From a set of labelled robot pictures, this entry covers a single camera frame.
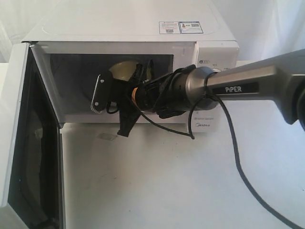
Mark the white microwave door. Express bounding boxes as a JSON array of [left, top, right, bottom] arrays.
[[0, 43, 66, 229]]

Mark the white microwave oven body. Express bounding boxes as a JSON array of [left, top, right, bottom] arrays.
[[23, 0, 239, 124]]

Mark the clear tape piece on table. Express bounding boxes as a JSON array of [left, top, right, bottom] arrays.
[[97, 133, 118, 141]]

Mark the blue label sticker right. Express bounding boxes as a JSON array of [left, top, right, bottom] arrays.
[[179, 21, 203, 34]]

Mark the glass microwave turntable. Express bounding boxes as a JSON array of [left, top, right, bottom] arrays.
[[79, 56, 96, 103]]

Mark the cream ceramic bowl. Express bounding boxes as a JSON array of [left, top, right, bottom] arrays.
[[108, 61, 153, 81]]

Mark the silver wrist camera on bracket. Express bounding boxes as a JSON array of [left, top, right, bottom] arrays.
[[91, 71, 113, 114]]

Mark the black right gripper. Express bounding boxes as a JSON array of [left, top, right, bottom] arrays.
[[112, 59, 154, 137]]

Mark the upper white control knob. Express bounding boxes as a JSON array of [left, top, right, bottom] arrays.
[[212, 68, 222, 73]]

